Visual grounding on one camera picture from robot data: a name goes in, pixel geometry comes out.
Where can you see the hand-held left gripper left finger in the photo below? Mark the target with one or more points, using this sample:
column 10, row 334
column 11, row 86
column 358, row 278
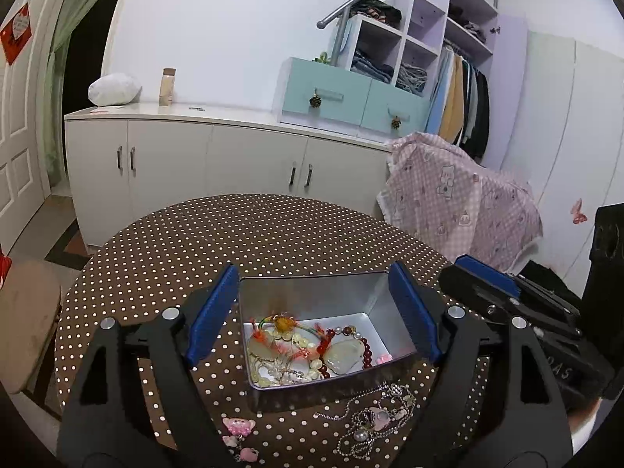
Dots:
column 212, row 317

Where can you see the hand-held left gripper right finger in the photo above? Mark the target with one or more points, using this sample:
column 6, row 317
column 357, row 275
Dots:
column 414, row 317

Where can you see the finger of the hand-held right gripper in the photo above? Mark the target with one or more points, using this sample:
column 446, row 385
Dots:
column 468, row 287
column 487, row 273

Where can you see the small pink flower charm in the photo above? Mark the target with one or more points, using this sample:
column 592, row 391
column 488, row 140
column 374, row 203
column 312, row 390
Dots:
column 385, row 358

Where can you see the grey metal tin box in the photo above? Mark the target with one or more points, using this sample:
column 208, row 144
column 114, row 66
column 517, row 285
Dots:
column 312, row 297

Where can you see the pink bear hair clip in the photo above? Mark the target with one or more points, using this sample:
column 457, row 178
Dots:
column 239, row 425

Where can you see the black bag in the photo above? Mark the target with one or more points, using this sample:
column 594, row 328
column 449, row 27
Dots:
column 538, row 269

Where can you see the polka dot round table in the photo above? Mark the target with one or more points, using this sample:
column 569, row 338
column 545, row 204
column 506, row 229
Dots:
column 195, row 243

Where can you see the pink printed blanket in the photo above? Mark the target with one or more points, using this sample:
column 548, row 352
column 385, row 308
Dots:
column 438, row 204

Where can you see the white panel wardrobe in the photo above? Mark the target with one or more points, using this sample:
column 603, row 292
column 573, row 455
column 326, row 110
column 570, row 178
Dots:
column 551, row 131

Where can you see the white low cabinet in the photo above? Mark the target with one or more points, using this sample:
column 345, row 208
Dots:
column 195, row 156

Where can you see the row of hanging clothes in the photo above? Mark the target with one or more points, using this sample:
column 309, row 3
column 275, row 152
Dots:
column 456, row 102

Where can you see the pinecone ornament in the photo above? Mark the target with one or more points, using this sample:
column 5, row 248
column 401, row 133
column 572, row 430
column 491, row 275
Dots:
column 316, row 101
column 396, row 122

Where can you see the beige stool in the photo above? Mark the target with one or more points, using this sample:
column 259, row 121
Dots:
column 27, row 321

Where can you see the lavender wardrobe door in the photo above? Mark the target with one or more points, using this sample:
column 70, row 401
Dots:
column 507, row 83

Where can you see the grey folded clothes pile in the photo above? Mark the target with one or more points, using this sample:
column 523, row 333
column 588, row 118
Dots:
column 412, row 78

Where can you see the red cloth covered chair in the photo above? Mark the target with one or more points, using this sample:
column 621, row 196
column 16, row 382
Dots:
column 4, row 268

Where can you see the beige bottle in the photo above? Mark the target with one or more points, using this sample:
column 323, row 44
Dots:
column 166, row 88

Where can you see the folded jeans pile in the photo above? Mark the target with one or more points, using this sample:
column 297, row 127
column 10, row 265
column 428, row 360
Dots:
column 373, row 66

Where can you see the teal drawer unit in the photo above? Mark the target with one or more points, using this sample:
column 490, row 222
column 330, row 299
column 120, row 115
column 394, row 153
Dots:
column 297, row 87

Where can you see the white plastic bag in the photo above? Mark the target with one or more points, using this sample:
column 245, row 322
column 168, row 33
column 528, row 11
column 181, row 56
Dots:
column 114, row 88

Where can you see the dark clothes with grey hat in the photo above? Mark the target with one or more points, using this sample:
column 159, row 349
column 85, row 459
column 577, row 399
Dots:
column 470, row 24

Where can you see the white stepped cubby shelf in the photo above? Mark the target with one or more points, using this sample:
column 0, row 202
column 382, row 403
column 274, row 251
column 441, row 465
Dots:
column 424, row 14

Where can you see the white panel door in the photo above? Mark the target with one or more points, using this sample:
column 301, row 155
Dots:
column 19, row 131

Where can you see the dark folded clothes pile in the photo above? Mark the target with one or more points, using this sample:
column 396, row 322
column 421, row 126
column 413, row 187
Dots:
column 375, row 9

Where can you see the green curtain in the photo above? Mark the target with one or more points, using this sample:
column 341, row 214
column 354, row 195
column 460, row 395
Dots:
column 78, row 9

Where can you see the red diamond door decoration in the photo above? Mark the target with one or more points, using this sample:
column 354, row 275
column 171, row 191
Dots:
column 17, row 34

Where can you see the pink butterfly wall sticker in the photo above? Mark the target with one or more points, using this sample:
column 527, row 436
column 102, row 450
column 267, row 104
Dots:
column 578, row 212

